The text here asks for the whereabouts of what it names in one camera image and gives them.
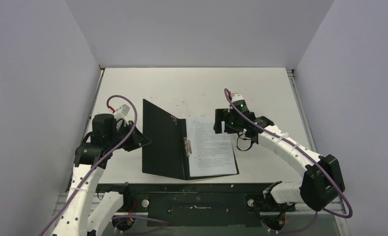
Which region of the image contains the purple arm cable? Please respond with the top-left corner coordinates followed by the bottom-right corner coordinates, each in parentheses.
top-left (223, 88), bottom-right (354, 235)
top-left (37, 95), bottom-right (170, 236)

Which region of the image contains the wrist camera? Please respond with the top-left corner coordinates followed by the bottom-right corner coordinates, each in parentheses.
top-left (113, 104), bottom-right (130, 122)
top-left (231, 93), bottom-right (245, 105)

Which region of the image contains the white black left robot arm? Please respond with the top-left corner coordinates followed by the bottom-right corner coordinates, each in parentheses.
top-left (51, 114), bottom-right (150, 236)

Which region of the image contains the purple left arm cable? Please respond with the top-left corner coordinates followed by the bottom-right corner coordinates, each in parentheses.
top-left (37, 95), bottom-right (170, 236)

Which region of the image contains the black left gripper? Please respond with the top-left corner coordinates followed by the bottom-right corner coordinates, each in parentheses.
top-left (108, 120), bottom-right (151, 152)

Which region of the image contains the white folder with black inside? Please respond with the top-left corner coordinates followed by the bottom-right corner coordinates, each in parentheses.
top-left (141, 98), bottom-right (240, 181)

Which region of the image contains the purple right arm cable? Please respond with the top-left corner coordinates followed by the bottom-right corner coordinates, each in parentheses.
top-left (223, 88), bottom-right (354, 235)

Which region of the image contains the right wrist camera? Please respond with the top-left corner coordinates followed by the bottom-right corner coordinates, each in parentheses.
top-left (231, 93), bottom-right (245, 105)

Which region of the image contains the white paper sheet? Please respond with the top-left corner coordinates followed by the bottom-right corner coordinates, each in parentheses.
top-left (186, 117), bottom-right (239, 178)

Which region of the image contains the metal folder clip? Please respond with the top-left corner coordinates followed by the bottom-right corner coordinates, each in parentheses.
top-left (183, 137), bottom-right (192, 157)

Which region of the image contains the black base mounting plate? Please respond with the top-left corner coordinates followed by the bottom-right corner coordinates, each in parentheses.
top-left (96, 183), bottom-right (301, 227)

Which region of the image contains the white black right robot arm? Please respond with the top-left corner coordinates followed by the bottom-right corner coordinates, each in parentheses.
top-left (213, 103), bottom-right (345, 211)

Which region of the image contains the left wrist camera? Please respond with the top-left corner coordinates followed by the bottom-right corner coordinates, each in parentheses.
top-left (113, 104), bottom-right (130, 122)

